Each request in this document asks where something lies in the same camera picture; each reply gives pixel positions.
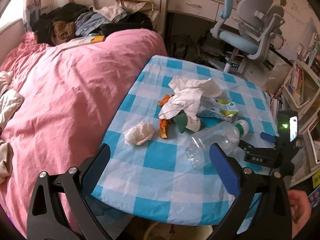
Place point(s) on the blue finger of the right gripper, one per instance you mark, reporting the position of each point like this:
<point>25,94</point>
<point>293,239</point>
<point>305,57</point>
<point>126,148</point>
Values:
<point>268,137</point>

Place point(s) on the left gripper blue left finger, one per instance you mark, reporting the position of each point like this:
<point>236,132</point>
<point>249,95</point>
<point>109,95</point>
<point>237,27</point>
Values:
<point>92,168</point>

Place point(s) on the grey blue office chair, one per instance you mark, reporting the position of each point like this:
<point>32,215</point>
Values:
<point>260,23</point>

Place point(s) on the blue tissue pack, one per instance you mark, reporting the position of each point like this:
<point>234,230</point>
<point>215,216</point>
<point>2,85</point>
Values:
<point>217,108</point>

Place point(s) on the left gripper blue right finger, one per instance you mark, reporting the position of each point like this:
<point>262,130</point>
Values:
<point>227,168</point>

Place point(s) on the white paper sheet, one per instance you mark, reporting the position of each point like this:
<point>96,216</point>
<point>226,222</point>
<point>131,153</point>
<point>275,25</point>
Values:
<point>210,88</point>

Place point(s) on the orange peel long piece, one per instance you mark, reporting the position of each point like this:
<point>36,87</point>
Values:
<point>163,128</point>

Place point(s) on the beige bag on bed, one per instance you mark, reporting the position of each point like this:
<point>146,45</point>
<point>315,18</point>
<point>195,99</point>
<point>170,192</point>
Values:
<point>148,7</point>

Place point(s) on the white desk with drawers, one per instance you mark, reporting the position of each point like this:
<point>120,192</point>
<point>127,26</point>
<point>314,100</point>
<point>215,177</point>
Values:
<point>206,9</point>

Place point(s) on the orange peel curved piece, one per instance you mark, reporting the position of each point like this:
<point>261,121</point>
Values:
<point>165,100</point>

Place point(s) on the white plastic bag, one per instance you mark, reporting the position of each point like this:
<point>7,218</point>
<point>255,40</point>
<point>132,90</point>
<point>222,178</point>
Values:
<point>188,101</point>

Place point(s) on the yellow trash bin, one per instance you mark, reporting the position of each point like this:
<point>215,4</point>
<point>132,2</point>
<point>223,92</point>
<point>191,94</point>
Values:
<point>159,230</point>

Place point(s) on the pile of dark clothes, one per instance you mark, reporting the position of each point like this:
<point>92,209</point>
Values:
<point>75,20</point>

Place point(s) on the beige clothes on bed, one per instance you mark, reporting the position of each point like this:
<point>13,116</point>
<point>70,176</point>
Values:
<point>11,101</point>

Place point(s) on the white tissue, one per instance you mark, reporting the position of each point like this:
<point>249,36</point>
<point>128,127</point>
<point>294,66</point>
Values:
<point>139,134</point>

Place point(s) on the blue checkered tablecloth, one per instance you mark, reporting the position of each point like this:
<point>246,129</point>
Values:
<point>156,180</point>

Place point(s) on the yellow book on bed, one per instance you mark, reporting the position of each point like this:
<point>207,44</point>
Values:
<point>81,41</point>

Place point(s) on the clear plastic bottle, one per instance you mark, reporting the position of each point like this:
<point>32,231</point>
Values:
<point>227,135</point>

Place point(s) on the person's right hand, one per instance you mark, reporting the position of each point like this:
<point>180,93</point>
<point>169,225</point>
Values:
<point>300,210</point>

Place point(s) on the white book shelf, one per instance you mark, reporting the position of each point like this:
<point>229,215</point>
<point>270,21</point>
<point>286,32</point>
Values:
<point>300,92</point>

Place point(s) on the pink duvet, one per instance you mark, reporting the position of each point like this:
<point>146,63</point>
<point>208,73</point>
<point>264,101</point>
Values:
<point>70,98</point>

